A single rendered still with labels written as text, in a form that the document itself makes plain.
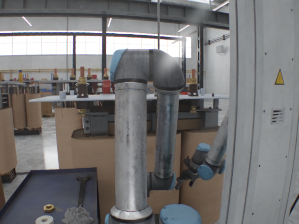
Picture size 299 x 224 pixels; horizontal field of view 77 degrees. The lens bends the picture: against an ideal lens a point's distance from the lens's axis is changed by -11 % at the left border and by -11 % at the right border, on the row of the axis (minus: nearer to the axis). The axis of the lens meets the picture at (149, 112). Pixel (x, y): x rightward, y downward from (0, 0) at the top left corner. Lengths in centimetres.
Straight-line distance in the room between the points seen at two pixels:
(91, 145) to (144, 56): 92
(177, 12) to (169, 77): 1004
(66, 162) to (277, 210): 285
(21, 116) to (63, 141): 417
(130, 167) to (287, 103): 55
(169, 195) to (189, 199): 22
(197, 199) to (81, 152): 103
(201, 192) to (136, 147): 126
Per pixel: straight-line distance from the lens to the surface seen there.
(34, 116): 711
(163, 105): 78
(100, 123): 149
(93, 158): 152
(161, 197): 174
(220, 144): 111
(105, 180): 158
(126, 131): 68
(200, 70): 1127
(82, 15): 1053
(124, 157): 70
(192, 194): 188
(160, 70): 71
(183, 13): 1083
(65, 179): 138
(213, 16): 1163
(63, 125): 315
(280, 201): 89
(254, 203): 75
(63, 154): 325
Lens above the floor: 142
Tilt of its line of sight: 6 degrees down
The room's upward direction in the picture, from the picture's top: straight up
